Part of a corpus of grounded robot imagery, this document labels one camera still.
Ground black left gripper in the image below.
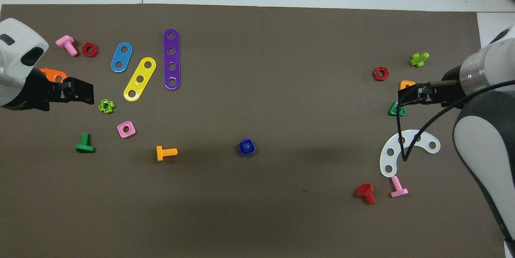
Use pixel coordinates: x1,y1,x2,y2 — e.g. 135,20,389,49
1,68,95,112

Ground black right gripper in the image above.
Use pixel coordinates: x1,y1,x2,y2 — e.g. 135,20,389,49
397,67,464,108

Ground blue square nut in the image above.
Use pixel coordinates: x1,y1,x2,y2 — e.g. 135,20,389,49
238,138,256,157

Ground dark green triangle nut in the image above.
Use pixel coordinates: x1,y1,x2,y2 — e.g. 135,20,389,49
388,101,407,116

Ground light green cross bolt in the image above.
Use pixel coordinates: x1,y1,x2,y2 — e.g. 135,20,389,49
410,52,430,68

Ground orange heart-shaped plate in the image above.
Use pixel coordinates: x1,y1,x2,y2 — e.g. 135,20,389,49
39,68,68,84

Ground dark green plastic bolt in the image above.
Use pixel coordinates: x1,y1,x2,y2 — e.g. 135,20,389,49
75,132,95,154

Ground blue two-hole plate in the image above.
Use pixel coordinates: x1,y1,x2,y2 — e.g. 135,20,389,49
111,42,133,73

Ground pink plastic bolt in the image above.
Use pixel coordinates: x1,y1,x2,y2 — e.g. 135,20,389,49
390,176,409,198
56,35,78,56

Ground white curved five-hole plate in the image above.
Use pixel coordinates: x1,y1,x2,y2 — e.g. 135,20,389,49
379,129,441,178

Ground pink square nut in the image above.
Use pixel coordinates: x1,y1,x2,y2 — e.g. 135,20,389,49
117,121,136,138

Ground yellow three-hole plate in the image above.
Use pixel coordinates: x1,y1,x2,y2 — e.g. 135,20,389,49
123,57,157,102

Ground purple four-hole plate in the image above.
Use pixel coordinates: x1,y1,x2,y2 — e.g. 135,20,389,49
163,29,181,91

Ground orange plastic bolt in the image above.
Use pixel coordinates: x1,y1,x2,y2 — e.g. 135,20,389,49
156,146,178,161

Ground red plastic bolt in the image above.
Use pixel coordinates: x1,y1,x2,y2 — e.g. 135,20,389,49
356,183,376,205

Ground brown table mat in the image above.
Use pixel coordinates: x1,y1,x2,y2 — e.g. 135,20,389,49
0,4,506,258

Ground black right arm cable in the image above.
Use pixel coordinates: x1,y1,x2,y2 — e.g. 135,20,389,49
396,80,515,162

